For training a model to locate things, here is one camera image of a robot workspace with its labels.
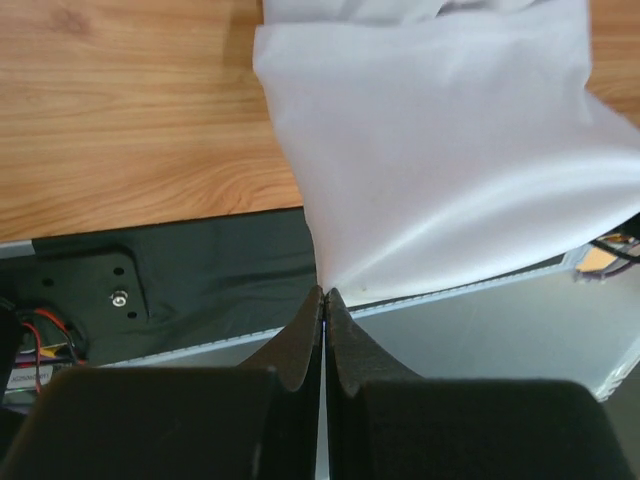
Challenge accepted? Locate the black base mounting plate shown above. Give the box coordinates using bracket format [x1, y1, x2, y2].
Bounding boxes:
[1, 208, 315, 365]

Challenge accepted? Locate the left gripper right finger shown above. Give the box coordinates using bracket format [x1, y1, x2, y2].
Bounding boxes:
[324, 290, 633, 479]

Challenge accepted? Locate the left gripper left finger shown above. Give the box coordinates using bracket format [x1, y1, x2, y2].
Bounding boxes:
[1, 288, 323, 479]

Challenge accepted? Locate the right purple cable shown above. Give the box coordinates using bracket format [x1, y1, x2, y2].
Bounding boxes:
[574, 234, 640, 282]

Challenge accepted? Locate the white t-shirt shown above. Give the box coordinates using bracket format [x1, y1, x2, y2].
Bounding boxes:
[253, 1, 639, 306]

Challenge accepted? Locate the aluminium frame rail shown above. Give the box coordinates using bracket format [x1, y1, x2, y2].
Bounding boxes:
[0, 240, 35, 260]

